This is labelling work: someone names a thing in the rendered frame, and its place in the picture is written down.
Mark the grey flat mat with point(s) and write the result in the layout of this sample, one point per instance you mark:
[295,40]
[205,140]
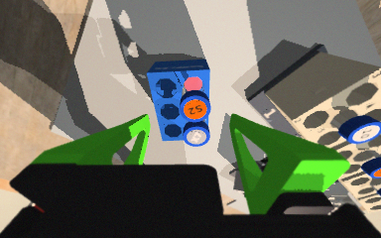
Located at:
[246,44]

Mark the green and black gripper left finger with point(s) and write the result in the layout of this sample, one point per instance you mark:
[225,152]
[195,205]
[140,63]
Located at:
[99,148]

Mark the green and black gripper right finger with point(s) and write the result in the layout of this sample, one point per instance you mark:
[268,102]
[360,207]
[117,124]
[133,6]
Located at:
[294,164]

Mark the blue tube rack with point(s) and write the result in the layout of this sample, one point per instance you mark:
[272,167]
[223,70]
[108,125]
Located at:
[172,75]

